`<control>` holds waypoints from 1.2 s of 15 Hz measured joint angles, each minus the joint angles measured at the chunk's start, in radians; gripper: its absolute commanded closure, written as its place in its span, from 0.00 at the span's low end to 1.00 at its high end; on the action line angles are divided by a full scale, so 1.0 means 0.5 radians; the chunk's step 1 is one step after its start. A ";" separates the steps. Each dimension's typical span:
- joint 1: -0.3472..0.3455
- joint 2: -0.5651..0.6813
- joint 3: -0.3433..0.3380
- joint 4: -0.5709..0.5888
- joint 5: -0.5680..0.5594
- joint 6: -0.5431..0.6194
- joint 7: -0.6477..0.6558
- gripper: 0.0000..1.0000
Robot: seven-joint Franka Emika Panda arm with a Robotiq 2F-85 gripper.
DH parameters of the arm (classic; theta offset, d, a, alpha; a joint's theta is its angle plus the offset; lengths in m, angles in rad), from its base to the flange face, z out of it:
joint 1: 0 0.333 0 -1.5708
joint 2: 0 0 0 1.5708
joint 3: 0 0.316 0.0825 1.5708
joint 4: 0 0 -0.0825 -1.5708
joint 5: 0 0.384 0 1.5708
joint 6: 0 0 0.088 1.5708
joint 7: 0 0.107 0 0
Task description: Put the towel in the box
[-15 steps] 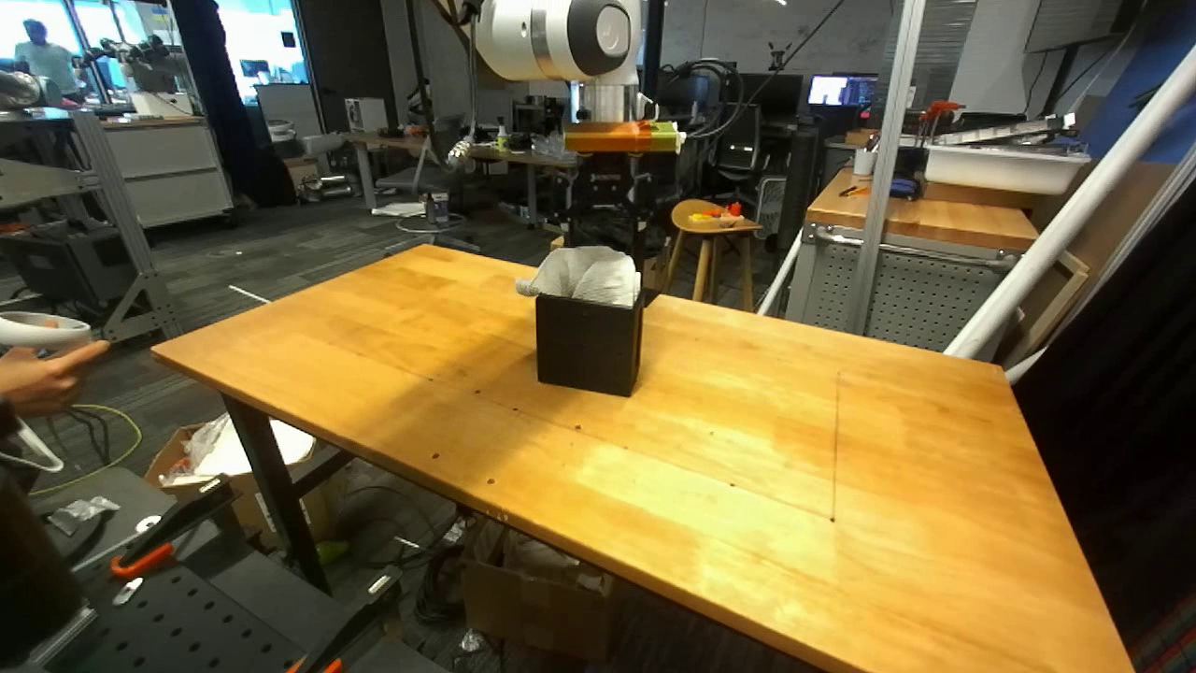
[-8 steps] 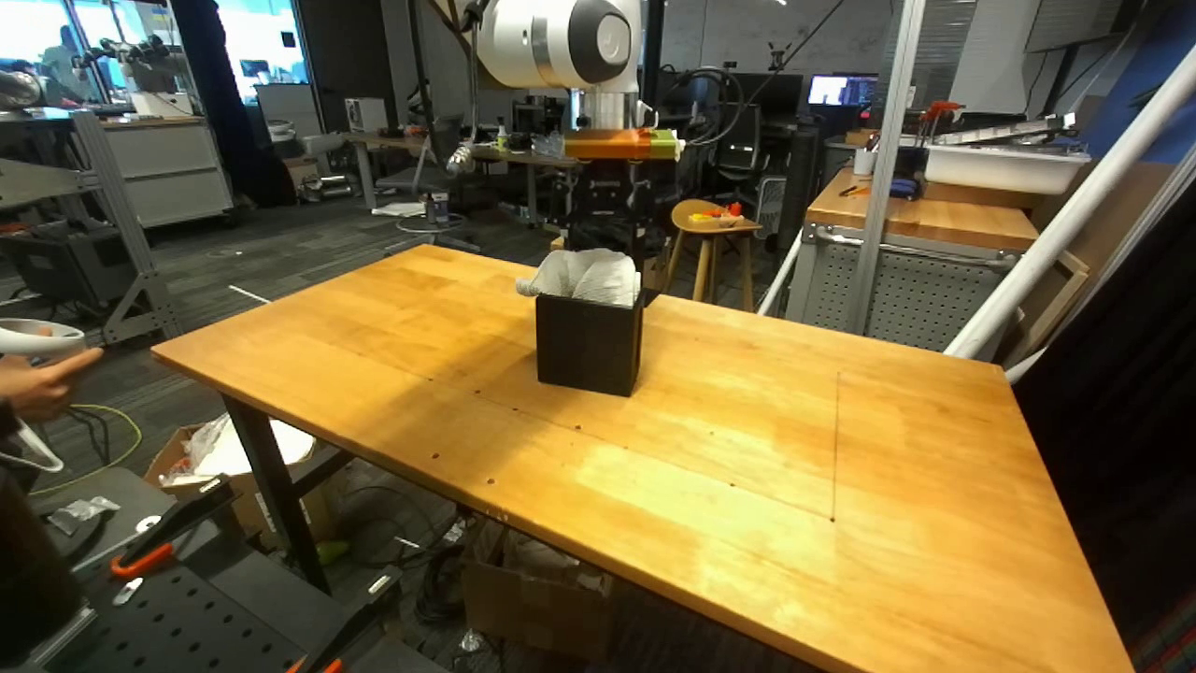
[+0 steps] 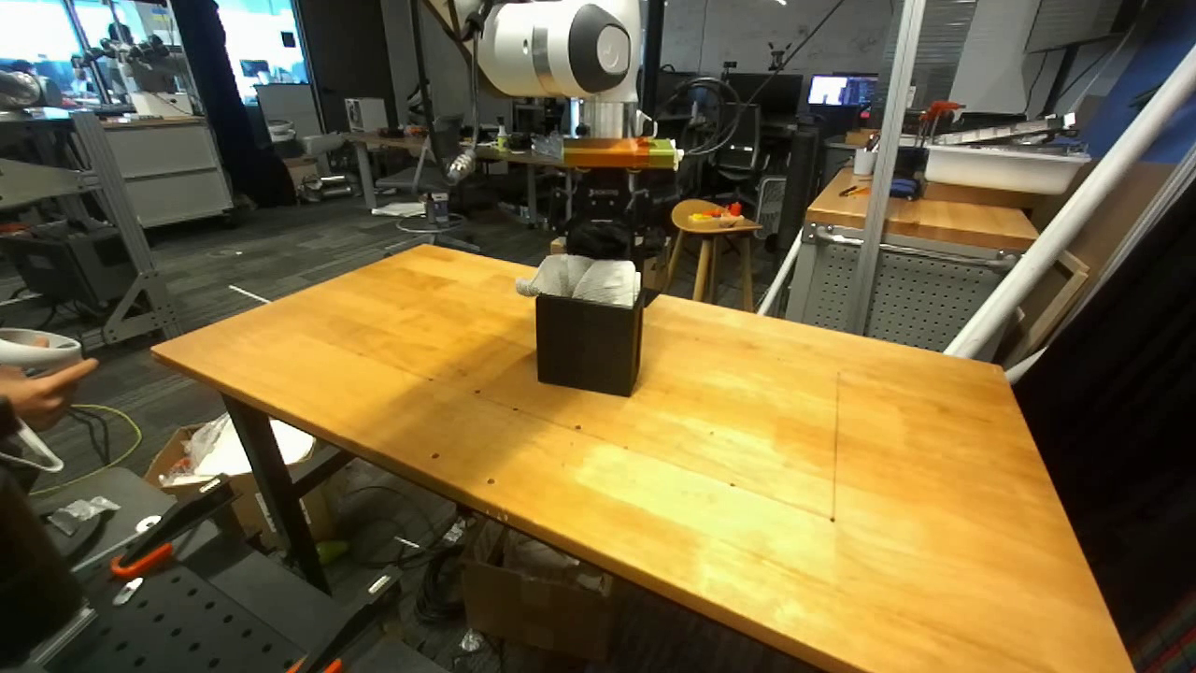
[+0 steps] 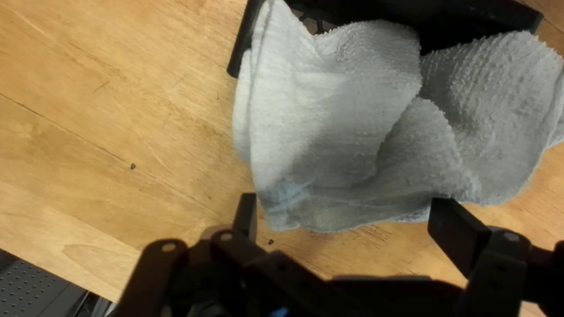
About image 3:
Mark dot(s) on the white pole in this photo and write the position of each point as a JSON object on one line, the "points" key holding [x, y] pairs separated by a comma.
{"points": [[1127, 238], [1069, 208]]}

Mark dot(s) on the black office chair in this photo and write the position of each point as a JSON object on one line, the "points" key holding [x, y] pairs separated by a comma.
{"points": [[740, 145]]}

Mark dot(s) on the grey aluminium pole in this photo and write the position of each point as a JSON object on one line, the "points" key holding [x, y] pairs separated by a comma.
{"points": [[887, 163]]}

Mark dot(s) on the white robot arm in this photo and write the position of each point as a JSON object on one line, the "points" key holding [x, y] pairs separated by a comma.
{"points": [[547, 50]]}

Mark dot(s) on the black perforated plate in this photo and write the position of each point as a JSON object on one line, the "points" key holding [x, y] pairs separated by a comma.
{"points": [[210, 622]]}

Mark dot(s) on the cardboard box with white bag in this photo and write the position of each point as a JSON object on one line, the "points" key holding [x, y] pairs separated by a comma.
{"points": [[205, 455]]}

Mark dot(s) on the blue board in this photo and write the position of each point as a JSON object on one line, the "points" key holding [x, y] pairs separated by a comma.
{"points": [[1142, 61]]}

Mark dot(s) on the computer monitor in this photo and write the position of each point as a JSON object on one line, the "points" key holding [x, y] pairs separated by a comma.
{"points": [[843, 91]]}

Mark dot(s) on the red tool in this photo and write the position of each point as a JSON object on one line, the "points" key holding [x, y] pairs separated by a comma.
{"points": [[934, 113]]}

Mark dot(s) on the black table leg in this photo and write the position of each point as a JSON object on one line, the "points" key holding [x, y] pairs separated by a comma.
{"points": [[280, 497]]}

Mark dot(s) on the white cabinet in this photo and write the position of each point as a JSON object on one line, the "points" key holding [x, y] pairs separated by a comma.
{"points": [[173, 174]]}

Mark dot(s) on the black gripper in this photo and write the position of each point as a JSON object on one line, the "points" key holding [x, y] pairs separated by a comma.
{"points": [[610, 198]]}

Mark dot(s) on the white handheld controller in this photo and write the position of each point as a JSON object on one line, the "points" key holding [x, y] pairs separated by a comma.
{"points": [[37, 346]]}

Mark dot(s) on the small white bottle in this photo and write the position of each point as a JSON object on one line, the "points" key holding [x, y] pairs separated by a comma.
{"points": [[861, 163]]}

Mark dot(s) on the thin white tube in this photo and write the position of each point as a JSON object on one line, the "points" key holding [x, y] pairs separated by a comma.
{"points": [[784, 269]]}

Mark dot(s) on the yellow-green orange wrist camera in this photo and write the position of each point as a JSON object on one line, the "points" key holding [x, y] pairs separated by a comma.
{"points": [[617, 156]]}

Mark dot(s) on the person's dark clothed leg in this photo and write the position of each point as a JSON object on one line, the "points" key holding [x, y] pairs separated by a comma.
{"points": [[31, 586]]}

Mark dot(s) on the person's hand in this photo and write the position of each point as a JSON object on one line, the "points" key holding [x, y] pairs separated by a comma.
{"points": [[37, 395]]}

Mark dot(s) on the round wooden stool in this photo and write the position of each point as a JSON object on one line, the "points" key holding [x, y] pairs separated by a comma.
{"points": [[744, 228]]}

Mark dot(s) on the grey metal shelving rack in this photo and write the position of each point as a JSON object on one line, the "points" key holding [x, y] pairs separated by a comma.
{"points": [[126, 238]]}

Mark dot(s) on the black perforated box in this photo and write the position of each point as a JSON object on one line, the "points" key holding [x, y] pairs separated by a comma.
{"points": [[587, 349]]}

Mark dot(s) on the orange yellow toy pieces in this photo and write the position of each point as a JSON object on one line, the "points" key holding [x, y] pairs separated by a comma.
{"points": [[720, 213]]}

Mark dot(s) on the white terry towel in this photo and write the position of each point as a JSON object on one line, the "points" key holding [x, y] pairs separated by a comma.
{"points": [[585, 283]]}

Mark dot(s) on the white storage bin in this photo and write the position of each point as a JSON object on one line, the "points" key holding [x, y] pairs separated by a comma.
{"points": [[1009, 171]]}

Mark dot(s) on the black pole stand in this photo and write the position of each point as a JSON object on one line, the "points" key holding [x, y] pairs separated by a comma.
{"points": [[651, 37]]}

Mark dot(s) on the small cardboard box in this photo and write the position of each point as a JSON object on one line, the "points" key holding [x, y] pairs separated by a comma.
{"points": [[537, 603]]}

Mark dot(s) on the clear plastic bag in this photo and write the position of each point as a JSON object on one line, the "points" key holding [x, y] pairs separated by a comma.
{"points": [[81, 511]]}

